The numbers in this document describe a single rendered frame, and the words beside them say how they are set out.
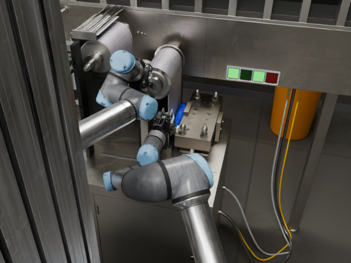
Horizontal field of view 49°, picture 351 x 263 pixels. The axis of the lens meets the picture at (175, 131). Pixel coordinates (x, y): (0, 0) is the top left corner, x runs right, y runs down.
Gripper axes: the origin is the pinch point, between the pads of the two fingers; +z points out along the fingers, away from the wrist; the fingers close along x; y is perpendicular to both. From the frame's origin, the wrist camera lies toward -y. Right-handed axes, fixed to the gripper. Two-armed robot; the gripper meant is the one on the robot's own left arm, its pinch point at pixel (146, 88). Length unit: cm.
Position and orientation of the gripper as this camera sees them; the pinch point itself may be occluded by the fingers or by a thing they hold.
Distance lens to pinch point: 157.6
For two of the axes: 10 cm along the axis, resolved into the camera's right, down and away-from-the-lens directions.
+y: 1.6, -9.9, 0.6
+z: 1.7, 0.9, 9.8
